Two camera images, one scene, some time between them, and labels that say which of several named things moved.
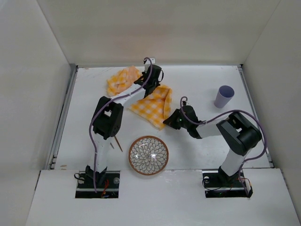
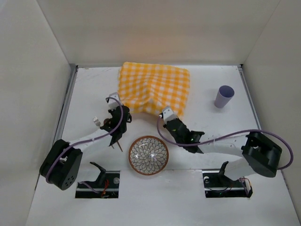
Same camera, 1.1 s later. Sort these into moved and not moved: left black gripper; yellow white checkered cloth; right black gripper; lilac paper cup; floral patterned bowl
Moved: right black gripper; yellow white checkered cloth; left black gripper
Not moved: floral patterned bowl; lilac paper cup
